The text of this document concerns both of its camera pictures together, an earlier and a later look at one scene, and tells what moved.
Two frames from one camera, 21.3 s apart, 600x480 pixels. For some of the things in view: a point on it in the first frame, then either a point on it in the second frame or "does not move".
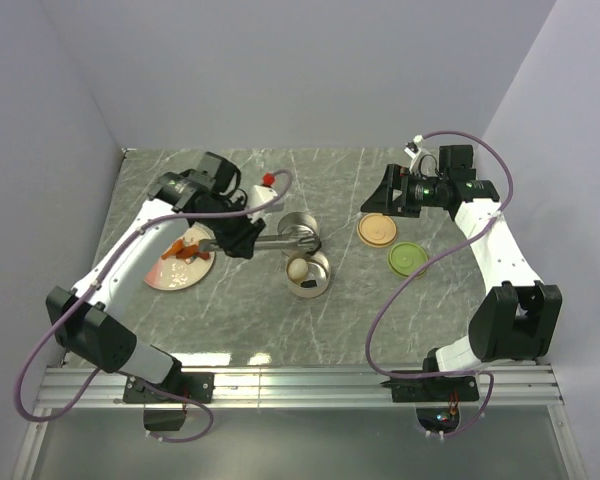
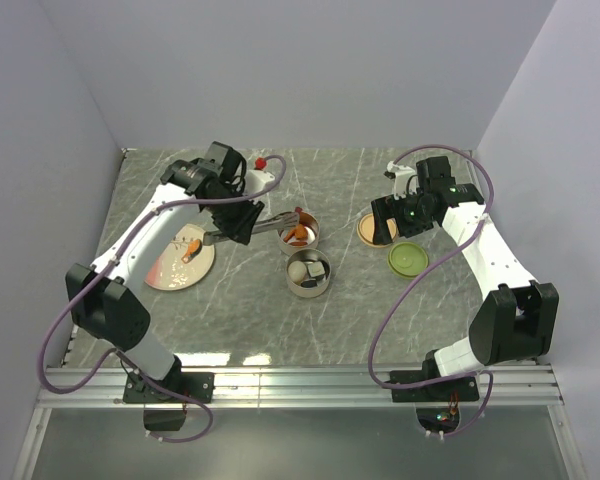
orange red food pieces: x=179 y=249 → x=299 y=231
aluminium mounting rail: x=505 y=385 does not move
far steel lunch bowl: x=304 y=227 does not move
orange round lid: x=376 y=230 does not move
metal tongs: x=301 y=241 → x=274 y=223
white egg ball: x=297 y=268 does not move
